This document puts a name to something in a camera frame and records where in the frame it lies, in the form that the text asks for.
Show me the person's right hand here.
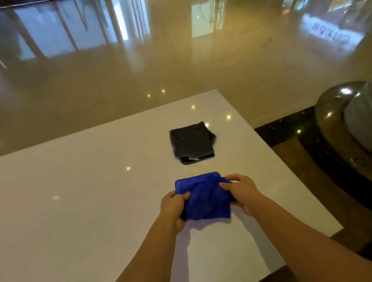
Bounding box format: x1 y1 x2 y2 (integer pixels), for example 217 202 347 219
217 169 268 222

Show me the person's left hand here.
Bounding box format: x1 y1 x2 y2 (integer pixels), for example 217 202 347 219
155 188 197 236

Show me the blue cloth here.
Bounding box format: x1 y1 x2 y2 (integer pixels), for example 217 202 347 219
172 169 240 227

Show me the person's left forearm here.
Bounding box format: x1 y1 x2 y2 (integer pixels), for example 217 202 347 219
67 213 188 282

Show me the person's right forearm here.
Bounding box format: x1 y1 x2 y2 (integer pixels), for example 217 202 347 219
250 178 372 282

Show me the dark grey folded cloth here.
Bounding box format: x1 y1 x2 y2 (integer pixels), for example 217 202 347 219
168 119 220 167

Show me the stone column base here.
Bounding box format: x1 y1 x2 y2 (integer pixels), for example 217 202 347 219
307 53 372 225

